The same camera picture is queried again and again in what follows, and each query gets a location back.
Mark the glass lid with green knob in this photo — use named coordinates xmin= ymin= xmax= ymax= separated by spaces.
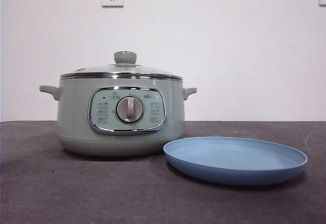
xmin=60 ymin=51 xmax=183 ymax=80

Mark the blue round plate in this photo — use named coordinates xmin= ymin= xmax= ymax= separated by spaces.
xmin=162 ymin=136 xmax=308 ymax=186

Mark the pale green electric steamer pot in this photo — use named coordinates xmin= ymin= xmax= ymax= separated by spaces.
xmin=39 ymin=77 xmax=198 ymax=157

